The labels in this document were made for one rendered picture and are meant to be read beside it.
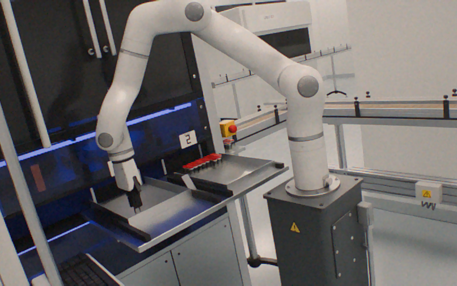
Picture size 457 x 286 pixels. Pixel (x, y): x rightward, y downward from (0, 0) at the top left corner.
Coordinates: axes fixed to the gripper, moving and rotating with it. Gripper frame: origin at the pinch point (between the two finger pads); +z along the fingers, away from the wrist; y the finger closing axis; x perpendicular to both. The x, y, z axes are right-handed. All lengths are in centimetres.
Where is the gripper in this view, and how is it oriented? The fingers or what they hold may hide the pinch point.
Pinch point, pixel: (135, 201)
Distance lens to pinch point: 131.3
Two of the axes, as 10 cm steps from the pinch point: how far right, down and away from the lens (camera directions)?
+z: 2.0, 9.5, 2.3
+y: 6.6, 0.4, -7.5
